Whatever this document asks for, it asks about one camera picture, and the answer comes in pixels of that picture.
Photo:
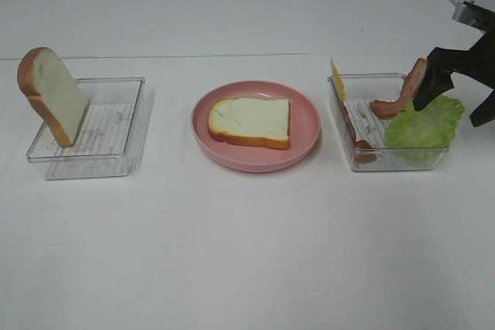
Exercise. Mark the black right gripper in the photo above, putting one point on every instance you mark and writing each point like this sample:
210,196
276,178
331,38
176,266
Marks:
477,62

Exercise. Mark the green lettuce leaf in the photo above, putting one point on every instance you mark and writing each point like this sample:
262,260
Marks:
420,135

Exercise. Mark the bacon strip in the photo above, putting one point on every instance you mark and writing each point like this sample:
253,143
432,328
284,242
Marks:
362,149
386,110

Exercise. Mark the clear right plastic tray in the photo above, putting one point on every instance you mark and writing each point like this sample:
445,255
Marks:
360,90

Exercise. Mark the clear plastic tray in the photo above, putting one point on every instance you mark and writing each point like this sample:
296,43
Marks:
111,137
360,90

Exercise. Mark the yellow cheese slice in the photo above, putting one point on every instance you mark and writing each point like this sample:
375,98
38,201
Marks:
338,82

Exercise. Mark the bread slice on plate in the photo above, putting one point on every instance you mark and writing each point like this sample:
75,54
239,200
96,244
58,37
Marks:
253,122

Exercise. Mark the pink round plate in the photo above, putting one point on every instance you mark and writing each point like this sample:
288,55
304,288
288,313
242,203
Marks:
304,128

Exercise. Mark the clear left plastic tray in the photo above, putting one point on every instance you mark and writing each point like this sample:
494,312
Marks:
111,137

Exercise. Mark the upright bread slice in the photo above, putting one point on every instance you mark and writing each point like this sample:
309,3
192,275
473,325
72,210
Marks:
53,93

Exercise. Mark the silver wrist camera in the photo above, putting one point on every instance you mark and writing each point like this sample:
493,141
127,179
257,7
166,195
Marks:
475,16

